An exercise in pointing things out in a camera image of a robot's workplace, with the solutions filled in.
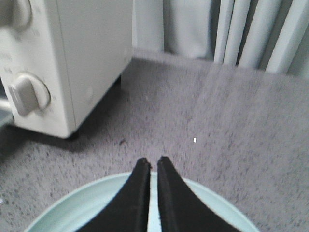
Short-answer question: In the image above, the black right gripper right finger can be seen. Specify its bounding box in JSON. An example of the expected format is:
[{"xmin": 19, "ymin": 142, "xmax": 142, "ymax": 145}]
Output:
[{"xmin": 157, "ymin": 156, "xmax": 238, "ymax": 232}]

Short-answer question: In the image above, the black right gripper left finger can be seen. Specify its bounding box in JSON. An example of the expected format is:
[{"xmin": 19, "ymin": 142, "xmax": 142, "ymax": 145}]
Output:
[{"xmin": 78, "ymin": 158, "xmax": 151, "ymax": 232}]

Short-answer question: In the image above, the lower oven knob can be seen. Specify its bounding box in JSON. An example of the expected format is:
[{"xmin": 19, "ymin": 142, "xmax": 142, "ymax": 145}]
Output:
[{"xmin": 8, "ymin": 72, "xmax": 51, "ymax": 117}]

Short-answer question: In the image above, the oven knob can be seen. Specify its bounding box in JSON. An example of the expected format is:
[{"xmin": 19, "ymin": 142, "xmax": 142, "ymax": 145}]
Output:
[
  {"xmin": 8, "ymin": 72, "xmax": 51, "ymax": 117},
  {"xmin": 0, "ymin": 0, "xmax": 32, "ymax": 31}
]

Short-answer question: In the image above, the white Toshiba toaster oven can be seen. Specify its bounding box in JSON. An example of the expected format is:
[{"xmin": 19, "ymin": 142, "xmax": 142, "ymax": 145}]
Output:
[{"xmin": 0, "ymin": 0, "xmax": 133, "ymax": 138}]

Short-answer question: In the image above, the upper oven knob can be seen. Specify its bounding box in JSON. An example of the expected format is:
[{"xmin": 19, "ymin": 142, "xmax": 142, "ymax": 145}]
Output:
[{"xmin": 0, "ymin": 0, "xmax": 32, "ymax": 31}]

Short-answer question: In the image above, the light green plate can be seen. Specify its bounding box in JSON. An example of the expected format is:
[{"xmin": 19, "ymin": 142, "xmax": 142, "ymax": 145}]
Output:
[{"xmin": 25, "ymin": 172, "xmax": 259, "ymax": 232}]

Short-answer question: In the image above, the grey curtain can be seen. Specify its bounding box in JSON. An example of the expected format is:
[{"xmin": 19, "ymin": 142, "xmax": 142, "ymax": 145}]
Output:
[{"xmin": 132, "ymin": 0, "xmax": 309, "ymax": 78}]

